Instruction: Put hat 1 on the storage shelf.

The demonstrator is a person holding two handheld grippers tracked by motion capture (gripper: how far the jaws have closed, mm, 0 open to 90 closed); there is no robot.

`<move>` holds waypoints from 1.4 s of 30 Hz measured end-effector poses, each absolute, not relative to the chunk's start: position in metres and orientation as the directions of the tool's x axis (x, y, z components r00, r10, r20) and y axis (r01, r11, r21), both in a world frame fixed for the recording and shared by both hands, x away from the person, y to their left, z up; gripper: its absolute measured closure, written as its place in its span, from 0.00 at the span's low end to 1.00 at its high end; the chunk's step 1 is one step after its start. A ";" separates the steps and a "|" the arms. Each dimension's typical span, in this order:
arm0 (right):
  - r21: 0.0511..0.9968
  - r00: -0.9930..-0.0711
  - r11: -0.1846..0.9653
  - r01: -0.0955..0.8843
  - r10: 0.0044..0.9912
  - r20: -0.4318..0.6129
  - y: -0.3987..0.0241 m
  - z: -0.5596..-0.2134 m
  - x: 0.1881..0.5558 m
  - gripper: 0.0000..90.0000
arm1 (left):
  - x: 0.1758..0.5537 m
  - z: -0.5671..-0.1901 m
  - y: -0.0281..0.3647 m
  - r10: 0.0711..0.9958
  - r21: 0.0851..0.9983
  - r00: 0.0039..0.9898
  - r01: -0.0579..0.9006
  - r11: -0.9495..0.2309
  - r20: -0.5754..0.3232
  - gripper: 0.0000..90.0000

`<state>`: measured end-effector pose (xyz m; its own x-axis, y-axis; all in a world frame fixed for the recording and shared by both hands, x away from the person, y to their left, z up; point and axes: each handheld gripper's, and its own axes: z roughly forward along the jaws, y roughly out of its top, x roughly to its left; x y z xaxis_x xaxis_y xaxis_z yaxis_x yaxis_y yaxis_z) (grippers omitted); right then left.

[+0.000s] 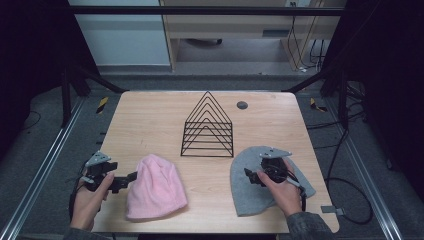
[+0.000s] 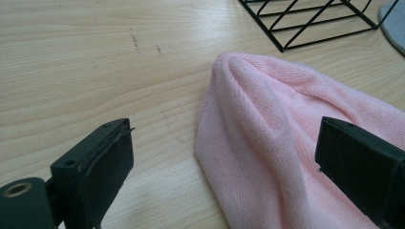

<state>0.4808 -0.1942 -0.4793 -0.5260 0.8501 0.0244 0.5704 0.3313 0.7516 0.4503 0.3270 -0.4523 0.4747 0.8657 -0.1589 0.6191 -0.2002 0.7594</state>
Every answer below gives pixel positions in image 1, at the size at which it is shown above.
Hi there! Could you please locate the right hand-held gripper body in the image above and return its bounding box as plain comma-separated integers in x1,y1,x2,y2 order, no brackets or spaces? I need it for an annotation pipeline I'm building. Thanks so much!
257,146,301,188

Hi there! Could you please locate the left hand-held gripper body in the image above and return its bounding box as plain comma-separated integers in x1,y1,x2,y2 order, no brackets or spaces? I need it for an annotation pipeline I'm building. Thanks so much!
80,150,119,193

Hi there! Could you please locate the grey beanie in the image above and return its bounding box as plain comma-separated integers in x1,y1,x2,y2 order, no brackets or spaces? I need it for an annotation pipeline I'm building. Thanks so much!
229,145,317,218

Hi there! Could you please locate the pink beanie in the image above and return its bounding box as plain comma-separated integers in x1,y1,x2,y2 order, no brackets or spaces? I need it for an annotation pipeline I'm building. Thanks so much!
125,153,189,221

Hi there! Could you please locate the black wire rack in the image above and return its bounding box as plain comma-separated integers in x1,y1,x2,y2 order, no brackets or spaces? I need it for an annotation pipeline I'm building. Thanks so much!
179,90,235,159

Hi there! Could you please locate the person's right hand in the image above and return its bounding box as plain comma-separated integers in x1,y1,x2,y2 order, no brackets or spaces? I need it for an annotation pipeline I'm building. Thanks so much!
256,158,304,218

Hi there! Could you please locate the person's left hand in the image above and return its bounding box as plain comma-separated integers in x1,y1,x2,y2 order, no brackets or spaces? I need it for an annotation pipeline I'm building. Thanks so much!
69,171,116,232

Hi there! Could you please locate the grey tape piece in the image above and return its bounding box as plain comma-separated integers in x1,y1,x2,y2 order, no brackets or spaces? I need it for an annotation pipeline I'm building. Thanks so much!
320,205,346,217

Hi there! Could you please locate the black metal stand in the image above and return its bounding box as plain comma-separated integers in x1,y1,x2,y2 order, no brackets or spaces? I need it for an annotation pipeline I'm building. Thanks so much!
60,63,127,129
282,64,350,130

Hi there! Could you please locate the black curtain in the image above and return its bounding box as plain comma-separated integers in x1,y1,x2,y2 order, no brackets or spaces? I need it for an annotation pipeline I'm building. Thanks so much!
0,0,101,161
321,0,424,204

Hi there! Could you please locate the white cabinet panel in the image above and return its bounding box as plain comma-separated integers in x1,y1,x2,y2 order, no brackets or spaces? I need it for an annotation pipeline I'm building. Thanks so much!
67,0,172,67

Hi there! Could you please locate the left hand-held gripper cable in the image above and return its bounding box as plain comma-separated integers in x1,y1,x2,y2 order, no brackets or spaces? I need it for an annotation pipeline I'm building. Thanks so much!
67,173,88,222

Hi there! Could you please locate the hand-held gripper cable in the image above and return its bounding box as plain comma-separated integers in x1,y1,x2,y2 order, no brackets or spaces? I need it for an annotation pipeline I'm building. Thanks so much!
67,173,88,222
285,168,308,213

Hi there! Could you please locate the right hand-held gripper cable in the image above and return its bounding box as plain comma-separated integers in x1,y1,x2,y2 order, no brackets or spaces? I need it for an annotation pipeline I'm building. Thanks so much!
285,168,308,213

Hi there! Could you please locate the aluminium floor rail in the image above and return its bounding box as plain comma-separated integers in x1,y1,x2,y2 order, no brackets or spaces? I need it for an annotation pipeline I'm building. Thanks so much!
0,97,87,240
324,98,405,240

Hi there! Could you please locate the yellow-handled tool right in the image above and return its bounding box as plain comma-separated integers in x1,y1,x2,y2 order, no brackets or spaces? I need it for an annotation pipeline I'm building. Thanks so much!
309,97,328,113

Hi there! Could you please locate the black floor cable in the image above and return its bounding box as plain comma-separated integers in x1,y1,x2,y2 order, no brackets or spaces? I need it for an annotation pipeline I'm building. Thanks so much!
305,109,375,226

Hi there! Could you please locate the yellow cable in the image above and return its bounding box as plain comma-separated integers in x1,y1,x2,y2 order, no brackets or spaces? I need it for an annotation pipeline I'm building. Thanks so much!
288,14,322,72

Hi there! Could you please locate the bundle of black hanging cables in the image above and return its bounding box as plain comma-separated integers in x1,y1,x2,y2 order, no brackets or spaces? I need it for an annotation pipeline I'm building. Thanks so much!
309,39,327,72

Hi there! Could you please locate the black horizontal frame bar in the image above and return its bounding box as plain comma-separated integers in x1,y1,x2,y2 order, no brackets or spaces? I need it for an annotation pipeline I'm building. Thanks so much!
67,5,346,16

